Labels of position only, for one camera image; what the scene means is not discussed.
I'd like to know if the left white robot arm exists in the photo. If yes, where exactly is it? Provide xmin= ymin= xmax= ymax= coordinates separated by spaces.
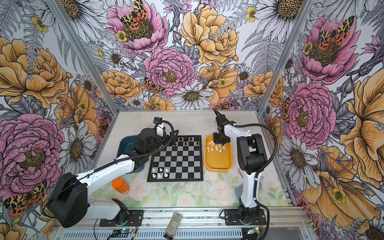
xmin=46 ymin=118 xmax=179 ymax=228

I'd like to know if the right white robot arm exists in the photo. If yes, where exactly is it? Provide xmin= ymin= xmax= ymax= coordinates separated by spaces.
xmin=213 ymin=109 xmax=271 ymax=225

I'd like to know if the yellow plastic tray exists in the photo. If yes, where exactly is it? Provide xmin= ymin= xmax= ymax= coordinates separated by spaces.
xmin=204 ymin=135 xmax=233 ymax=173

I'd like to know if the black and white chessboard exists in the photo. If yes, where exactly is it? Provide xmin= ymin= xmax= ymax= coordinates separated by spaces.
xmin=147 ymin=135 xmax=203 ymax=182

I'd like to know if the teal plastic bin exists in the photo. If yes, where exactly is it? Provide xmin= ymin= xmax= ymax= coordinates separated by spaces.
xmin=116 ymin=135 xmax=149 ymax=174

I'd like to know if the orange pill bottle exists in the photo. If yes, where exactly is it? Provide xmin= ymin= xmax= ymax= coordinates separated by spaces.
xmin=112 ymin=178 xmax=130 ymax=195

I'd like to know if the silver usb hub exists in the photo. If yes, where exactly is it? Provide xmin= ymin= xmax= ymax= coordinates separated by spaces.
xmin=164 ymin=212 xmax=183 ymax=240

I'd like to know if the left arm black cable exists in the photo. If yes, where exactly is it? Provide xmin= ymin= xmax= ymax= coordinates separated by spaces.
xmin=41 ymin=119 xmax=176 ymax=220

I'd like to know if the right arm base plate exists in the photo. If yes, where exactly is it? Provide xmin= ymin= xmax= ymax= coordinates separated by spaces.
xmin=223 ymin=208 xmax=267 ymax=226

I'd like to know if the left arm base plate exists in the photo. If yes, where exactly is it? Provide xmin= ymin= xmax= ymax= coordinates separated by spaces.
xmin=99 ymin=210 xmax=144 ymax=227

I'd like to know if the aluminium front rail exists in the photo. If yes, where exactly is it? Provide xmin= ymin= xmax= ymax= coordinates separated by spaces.
xmin=52 ymin=206 xmax=310 ymax=229

